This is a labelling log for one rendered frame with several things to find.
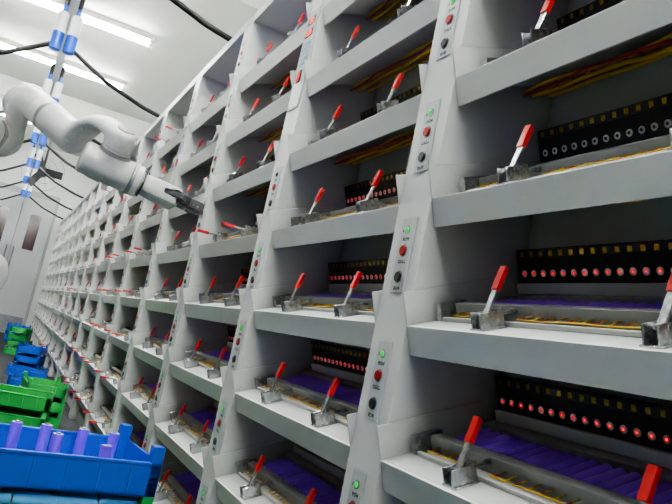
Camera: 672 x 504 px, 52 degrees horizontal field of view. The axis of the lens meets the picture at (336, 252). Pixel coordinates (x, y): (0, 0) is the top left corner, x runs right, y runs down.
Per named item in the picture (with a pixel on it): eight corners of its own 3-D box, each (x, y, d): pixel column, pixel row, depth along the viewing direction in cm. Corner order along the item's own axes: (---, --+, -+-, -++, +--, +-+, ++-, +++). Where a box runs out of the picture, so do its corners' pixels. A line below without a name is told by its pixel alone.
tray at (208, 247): (260, 250, 177) (256, 214, 177) (199, 258, 232) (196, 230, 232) (330, 243, 186) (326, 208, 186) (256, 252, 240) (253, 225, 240)
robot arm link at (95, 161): (138, 156, 182) (123, 186, 184) (90, 133, 177) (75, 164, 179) (137, 166, 175) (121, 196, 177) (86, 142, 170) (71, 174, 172)
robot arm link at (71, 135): (79, 83, 188) (148, 139, 177) (55, 133, 193) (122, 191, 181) (52, 75, 180) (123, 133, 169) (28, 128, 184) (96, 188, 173)
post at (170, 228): (99, 478, 281) (203, 68, 307) (96, 473, 289) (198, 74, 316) (147, 484, 289) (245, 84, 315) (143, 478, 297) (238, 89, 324)
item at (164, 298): (179, 315, 237) (174, 275, 237) (146, 309, 292) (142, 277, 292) (235, 307, 246) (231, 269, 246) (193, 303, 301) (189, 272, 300)
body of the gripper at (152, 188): (128, 196, 184) (167, 214, 188) (135, 191, 175) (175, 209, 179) (139, 171, 186) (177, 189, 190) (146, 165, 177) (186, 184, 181)
